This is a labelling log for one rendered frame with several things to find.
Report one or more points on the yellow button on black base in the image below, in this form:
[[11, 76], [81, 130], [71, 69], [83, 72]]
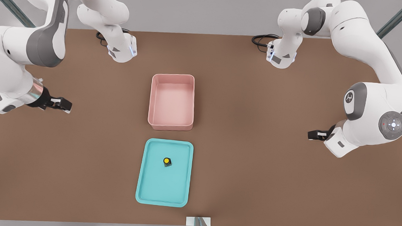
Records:
[[166, 161]]

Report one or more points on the pale blue-green tray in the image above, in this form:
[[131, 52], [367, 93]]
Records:
[[163, 187]]

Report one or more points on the pink rectangular box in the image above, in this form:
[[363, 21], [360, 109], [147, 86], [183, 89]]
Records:
[[172, 104]]

